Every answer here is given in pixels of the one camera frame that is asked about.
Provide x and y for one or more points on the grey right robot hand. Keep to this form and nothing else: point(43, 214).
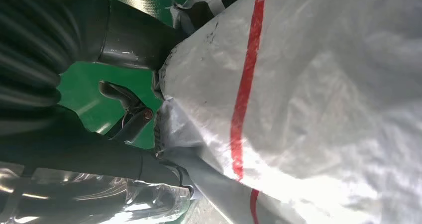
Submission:
point(99, 163)

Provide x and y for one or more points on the green conveyor belt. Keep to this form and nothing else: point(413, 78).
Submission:
point(85, 94)

